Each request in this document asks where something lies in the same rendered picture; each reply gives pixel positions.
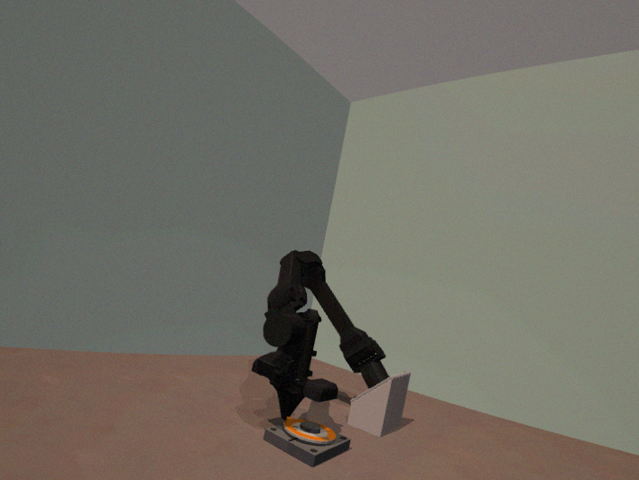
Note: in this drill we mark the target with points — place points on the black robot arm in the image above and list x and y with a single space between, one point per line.
285 327

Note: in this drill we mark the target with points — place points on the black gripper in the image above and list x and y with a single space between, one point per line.
291 391

